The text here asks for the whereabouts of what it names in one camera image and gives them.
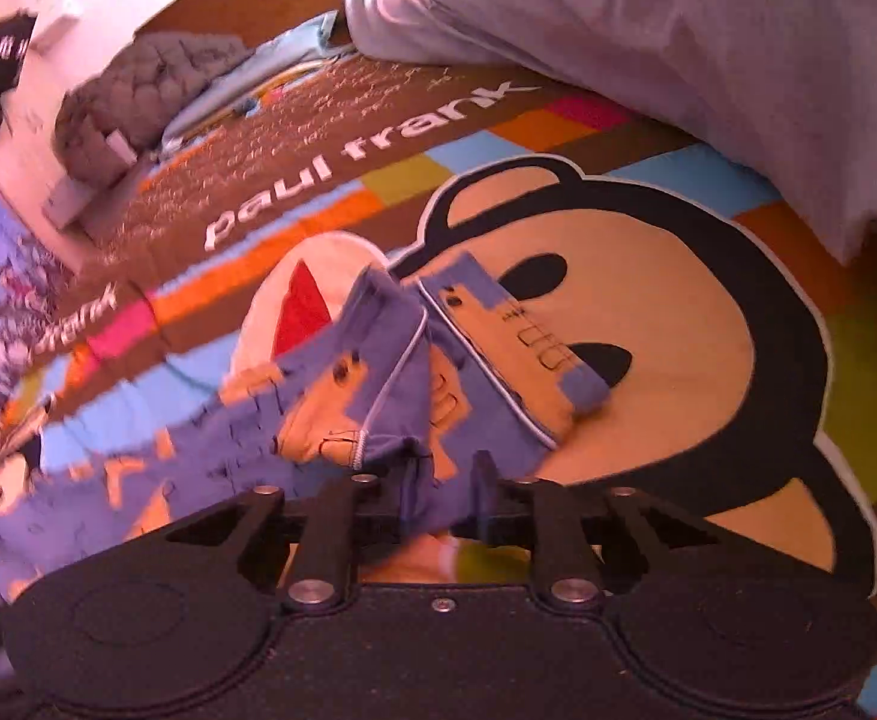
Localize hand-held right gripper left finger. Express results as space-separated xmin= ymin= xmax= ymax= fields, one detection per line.
xmin=163 ymin=472 xmax=413 ymax=611

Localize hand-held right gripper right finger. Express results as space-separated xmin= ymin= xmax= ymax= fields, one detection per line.
xmin=468 ymin=450 xmax=719 ymax=611

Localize blue pants with orange print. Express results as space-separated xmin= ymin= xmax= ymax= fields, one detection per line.
xmin=0 ymin=251 xmax=614 ymax=605

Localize colourful printed blanket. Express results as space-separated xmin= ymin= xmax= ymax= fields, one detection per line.
xmin=0 ymin=52 xmax=877 ymax=720

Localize light blue pillow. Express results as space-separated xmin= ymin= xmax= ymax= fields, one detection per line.
xmin=160 ymin=11 xmax=359 ymax=145

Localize white bedside cabinet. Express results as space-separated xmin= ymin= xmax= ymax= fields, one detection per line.
xmin=0 ymin=112 xmax=141 ymax=271

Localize grey quilted cushion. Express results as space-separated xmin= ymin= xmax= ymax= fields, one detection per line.
xmin=53 ymin=33 xmax=254 ymax=188

